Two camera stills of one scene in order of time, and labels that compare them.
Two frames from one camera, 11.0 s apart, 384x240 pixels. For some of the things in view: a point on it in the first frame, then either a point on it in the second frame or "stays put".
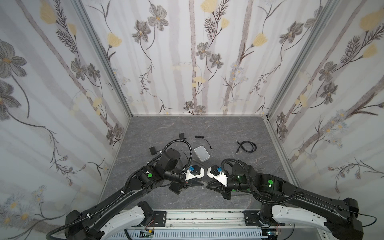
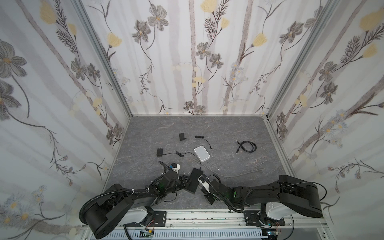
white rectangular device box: (201, 153) stays put
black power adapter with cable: (153, 151) to (159, 153)
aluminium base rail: (208, 220) stays put
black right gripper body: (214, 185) to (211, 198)
